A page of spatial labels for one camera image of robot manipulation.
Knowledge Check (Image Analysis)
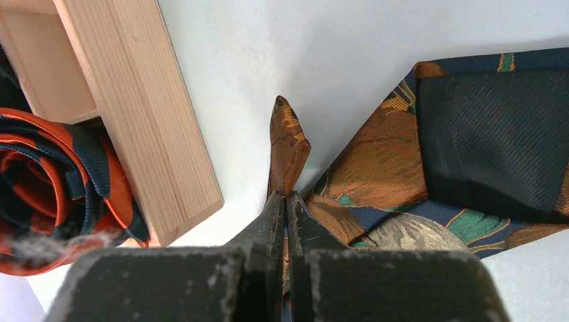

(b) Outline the wooden compartment box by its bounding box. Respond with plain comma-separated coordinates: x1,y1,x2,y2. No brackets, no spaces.
1,1,223,247

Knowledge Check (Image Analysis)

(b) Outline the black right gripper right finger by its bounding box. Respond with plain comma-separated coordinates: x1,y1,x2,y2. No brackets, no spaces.
286,193,509,321

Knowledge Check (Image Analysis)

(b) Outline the brown green patterned tie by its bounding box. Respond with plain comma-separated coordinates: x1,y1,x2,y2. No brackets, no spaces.
266,47,569,260

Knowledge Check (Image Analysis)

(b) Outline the orange navy rolled tie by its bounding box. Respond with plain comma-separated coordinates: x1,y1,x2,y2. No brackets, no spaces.
1,54,150,276

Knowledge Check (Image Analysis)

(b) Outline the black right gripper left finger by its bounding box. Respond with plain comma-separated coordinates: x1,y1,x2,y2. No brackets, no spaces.
46,192,286,321

